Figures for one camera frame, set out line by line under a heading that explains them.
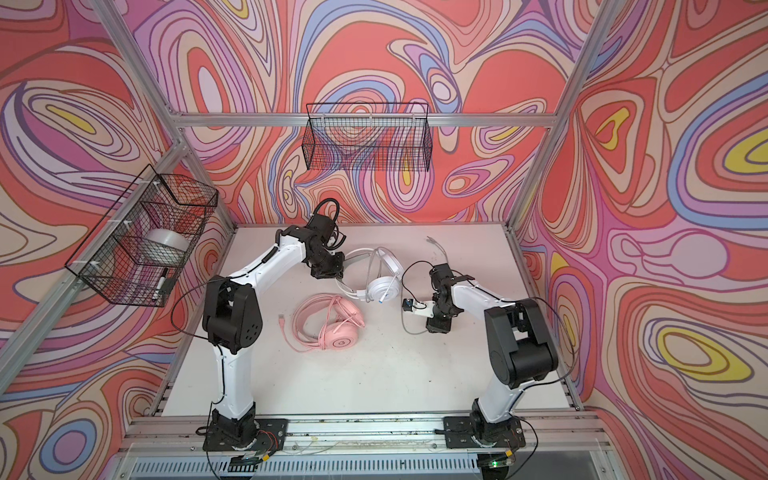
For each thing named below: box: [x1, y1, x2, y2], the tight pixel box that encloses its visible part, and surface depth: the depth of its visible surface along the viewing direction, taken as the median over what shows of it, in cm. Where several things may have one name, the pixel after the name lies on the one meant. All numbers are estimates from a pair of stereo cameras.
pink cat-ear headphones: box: [278, 293, 365, 353], surface depth 88 cm
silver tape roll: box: [140, 228, 190, 265], surface depth 73 cm
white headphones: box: [336, 247, 404, 304], surface depth 85 cm
